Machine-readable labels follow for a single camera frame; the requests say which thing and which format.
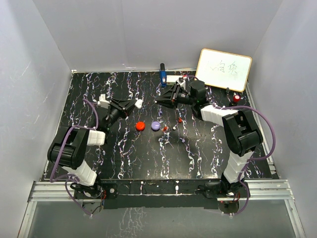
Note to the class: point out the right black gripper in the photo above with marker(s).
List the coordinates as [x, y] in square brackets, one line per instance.
[165, 100]

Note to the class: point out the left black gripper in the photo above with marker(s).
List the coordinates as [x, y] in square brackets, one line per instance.
[130, 104]

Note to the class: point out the white earbud charging case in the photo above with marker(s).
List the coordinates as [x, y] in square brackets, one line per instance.
[138, 104]

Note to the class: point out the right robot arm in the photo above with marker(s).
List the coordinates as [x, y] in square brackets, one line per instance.
[241, 131]

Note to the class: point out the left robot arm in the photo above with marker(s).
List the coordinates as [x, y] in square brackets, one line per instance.
[68, 148]

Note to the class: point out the red earbud charging case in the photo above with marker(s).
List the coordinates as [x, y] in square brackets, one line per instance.
[140, 126]

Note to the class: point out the purple earbud charging case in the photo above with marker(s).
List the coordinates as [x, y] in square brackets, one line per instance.
[155, 126]

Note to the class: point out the white pink cardboard box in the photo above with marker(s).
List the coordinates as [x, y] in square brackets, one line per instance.
[171, 79]

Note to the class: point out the blue black device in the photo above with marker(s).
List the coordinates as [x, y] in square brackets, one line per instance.
[162, 75]

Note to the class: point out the red emergency stop button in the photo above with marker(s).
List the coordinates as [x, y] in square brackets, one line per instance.
[235, 100]

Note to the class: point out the black front base bar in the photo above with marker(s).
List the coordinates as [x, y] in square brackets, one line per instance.
[170, 193]

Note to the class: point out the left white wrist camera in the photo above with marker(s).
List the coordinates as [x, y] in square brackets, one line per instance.
[103, 102]

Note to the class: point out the white whiteboard with wooden frame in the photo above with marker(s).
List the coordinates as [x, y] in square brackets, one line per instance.
[223, 70]

